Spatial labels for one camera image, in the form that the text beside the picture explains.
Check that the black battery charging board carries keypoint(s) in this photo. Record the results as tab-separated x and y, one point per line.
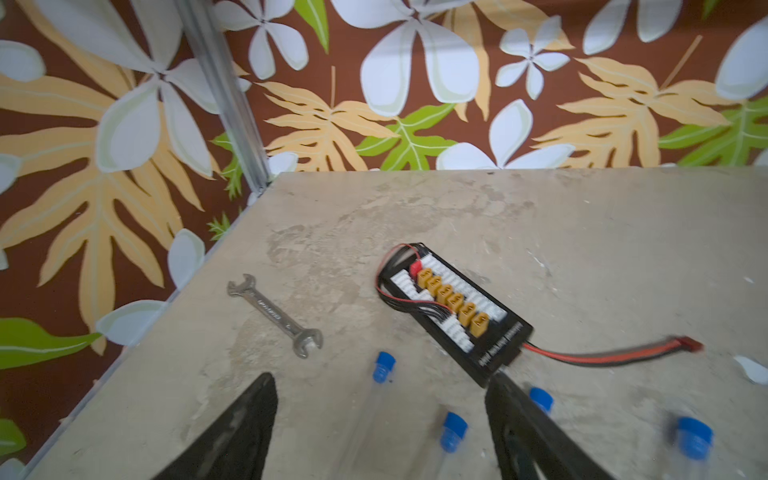
476	330

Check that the silver open-end wrench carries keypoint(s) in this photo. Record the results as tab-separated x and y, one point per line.
302	338

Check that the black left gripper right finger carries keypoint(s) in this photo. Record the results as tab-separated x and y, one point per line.
528	444

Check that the blue stopper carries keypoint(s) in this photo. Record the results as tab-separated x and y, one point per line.
383	367
542	399
694	438
454	429

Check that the clear test tube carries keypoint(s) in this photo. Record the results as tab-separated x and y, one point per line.
434	461
360	430
677	466

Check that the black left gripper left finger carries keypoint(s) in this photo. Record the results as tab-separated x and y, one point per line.
236	444

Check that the aluminium frame post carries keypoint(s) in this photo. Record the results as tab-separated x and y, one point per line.
209	45

